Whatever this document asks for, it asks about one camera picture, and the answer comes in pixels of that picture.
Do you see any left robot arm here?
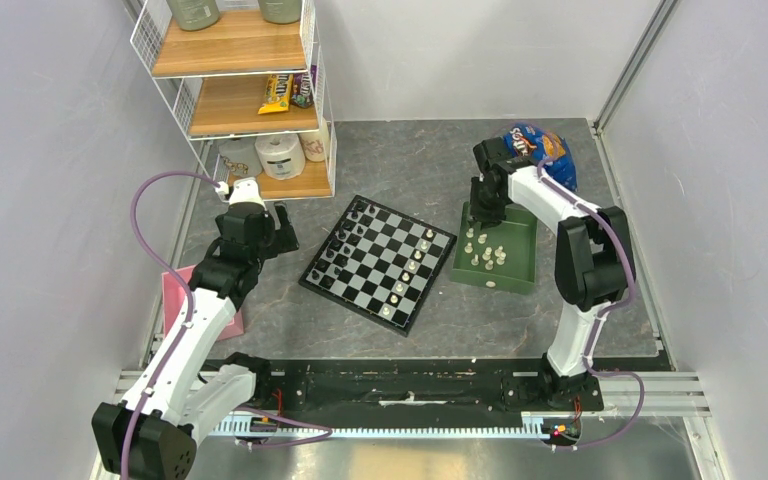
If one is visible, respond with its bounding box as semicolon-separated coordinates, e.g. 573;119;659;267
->
91;178;298;479

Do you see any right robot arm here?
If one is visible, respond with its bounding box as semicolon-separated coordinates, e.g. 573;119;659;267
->
469;137;635;409

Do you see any white toilet paper roll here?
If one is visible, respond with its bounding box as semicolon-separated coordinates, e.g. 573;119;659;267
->
255;133;306;180

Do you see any white patterned mug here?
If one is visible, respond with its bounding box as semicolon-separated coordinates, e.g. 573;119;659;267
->
218;137;263;178

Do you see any green plastic tray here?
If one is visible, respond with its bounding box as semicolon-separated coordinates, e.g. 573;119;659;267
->
451;202;538;295

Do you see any white cup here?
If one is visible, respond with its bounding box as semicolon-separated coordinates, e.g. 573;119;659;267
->
298;123;330;162

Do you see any blue chips bag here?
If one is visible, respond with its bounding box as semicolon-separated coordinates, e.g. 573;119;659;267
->
502;123;578;192

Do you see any pink plastic box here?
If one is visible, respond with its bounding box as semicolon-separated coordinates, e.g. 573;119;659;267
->
161;265;244;341

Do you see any black white chessboard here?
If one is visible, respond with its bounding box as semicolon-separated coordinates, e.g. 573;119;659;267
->
299;195;457;336

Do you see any yellow candy bag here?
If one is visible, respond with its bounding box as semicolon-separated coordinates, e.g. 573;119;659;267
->
258;73;294;115

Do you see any brown candy bag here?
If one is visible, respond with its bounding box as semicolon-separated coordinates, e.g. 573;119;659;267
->
290;64;317;109

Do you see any green bottle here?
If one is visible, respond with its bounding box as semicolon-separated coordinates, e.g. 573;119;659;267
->
166;0;221;31
258;0;303;25

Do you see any white wire wooden shelf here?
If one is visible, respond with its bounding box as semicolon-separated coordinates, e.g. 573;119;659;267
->
130;0;338;204

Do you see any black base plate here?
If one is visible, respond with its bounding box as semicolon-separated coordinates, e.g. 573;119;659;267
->
247;358;605;429

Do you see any aluminium frame rail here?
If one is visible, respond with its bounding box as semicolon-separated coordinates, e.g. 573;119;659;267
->
592;0;680;135

